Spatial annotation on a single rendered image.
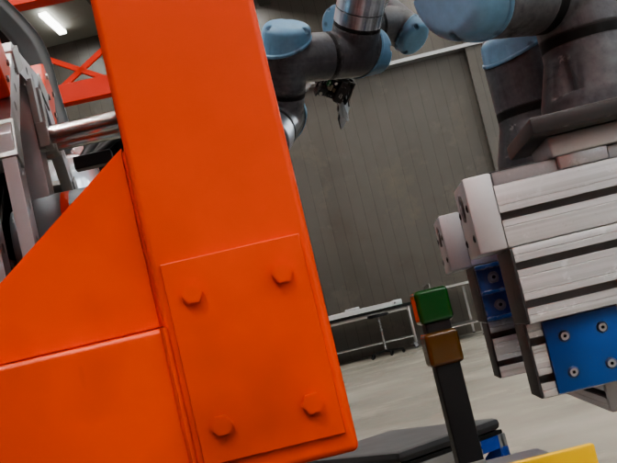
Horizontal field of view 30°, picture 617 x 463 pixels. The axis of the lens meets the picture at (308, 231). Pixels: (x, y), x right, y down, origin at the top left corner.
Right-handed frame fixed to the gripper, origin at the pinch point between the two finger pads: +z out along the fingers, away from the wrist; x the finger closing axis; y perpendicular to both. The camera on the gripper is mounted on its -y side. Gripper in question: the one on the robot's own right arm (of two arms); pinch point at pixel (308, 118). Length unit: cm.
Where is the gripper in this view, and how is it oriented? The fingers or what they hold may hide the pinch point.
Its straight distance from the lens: 248.1
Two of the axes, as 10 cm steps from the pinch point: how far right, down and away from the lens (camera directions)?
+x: 9.1, 2.3, 3.5
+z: -3.9, 7.9, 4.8
